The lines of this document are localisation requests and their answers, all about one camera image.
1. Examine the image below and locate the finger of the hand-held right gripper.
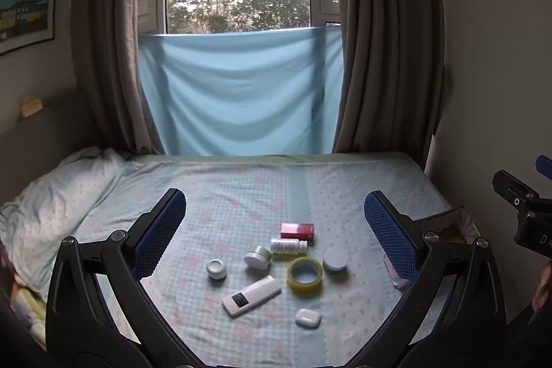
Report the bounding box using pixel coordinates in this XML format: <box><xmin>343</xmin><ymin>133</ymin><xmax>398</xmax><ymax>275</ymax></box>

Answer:
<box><xmin>492</xmin><ymin>170</ymin><xmax>542</xmax><ymax>208</ymax></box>
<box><xmin>535</xmin><ymin>155</ymin><xmax>552</xmax><ymax>181</ymax></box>

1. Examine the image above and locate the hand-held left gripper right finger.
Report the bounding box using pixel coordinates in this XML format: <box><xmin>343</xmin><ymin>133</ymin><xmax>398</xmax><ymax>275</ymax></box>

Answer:
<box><xmin>345</xmin><ymin>190</ymin><xmax>512</xmax><ymax>368</ymax></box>

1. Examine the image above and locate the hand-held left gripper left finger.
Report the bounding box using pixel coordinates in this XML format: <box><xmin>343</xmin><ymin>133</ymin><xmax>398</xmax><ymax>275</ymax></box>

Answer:
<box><xmin>45</xmin><ymin>188</ymin><xmax>203</xmax><ymax>368</ymax></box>

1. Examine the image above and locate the green-label jar with white lid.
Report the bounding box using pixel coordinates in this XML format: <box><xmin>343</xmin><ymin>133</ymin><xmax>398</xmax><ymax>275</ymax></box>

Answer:
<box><xmin>323</xmin><ymin>246</ymin><xmax>349</xmax><ymax>274</ymax></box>

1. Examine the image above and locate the cardboard box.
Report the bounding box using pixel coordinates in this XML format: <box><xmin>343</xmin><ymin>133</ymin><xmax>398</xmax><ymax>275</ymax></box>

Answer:
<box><xmin>412</xmin><ymin>208</ymin><xmax>480</xmax><ymax>246</ymax></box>

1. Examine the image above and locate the small white jar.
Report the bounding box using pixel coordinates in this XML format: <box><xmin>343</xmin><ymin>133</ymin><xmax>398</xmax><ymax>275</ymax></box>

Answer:
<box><xmin>206</xmin><ymin>259</ymin><xmax>228</xmax><ymax>281</ymax></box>

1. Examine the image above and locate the yellow tape roll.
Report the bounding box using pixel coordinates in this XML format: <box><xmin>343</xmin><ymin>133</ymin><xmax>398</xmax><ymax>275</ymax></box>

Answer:
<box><xmin>287</xmin><ymin>257</ymin><xmax>324</xmax><ymax>293</ymax></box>

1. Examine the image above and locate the pale green cream jar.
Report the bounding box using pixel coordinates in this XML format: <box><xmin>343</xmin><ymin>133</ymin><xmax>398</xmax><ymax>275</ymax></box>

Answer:
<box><xmin>244</xmin><ymin>245</ymin><xmax>272</xmax><ymax>270</ymax></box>

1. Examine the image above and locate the white pill bottle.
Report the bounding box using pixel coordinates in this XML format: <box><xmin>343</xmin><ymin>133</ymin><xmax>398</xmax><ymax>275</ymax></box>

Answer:
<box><xmin>270</xmin><ymin>237</ymin><xmax>308</xmax><ymax>256</ymax></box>

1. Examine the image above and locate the white remote control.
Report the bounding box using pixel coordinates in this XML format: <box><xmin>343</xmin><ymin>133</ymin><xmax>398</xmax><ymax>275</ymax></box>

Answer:
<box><xmin>221</xmin><ymin>276</ymin><xmax>282</xmax><ymax>318</ymax></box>

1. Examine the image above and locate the white earbuds case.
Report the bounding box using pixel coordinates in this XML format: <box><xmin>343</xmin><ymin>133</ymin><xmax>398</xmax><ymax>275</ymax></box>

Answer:
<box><xmin>295</xmin><ymin>308</ymin><xmax>321</xmax><ymax>328</ymax></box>

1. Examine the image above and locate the person's right hand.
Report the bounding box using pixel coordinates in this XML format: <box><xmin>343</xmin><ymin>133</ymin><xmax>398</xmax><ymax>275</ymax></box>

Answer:
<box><xmin>531</xmin><ymin>260</ymin><xmax>552</xmax><ymax>310</ymax></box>

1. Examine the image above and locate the red small box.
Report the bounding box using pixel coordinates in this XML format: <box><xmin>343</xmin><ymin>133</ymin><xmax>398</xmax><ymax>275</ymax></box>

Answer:
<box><xmin>280</xmin><ymin>222</ymin><xmax>315</xmax><ymax>243</ymax></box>

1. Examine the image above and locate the checked flowered bed sheet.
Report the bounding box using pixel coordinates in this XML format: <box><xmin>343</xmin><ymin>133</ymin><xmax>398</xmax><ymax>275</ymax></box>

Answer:
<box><xmin>13</xmin><ymin>155</ymin><xmax>479</xmax><ymax>368</ymax></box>

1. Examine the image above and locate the pale dotted pillow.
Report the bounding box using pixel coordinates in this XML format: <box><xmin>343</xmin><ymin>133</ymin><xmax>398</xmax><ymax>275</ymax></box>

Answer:
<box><xmin>0</xmin><ymin>147</ymin><xmax>130</xmax><ymax>295</ymax></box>

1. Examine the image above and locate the grey upholstered headboard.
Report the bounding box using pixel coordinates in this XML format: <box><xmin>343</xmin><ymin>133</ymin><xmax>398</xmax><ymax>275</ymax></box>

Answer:
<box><xmin>0</xmin><ymin>90</ymin><xmax>130</xmax><ymax>183</ymax></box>

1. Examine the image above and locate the light blue hanging cloth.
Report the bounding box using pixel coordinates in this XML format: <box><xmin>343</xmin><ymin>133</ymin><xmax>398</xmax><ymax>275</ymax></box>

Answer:
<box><xmin>137</xmin><ymin>25</ymin><xmax>346</xmax><ymax>157</ymax></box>

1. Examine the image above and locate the brown curtain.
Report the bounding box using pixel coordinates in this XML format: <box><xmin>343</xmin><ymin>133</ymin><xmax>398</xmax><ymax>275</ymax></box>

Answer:
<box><xmin>325</xmin><ymin>0</ymin><xmax>445</xmax><ymax>155</ymax></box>
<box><xmin>71</xmin><ymin>0</ymin><xmax>167</xmax><ymax>155</ymax></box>

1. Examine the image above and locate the framed wall poster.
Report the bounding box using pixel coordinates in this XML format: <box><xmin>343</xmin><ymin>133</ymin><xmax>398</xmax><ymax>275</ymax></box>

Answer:
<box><xmin>0</xmin><ymin>0</ymin><xmax>60</xmax><ymax>56</ymax></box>

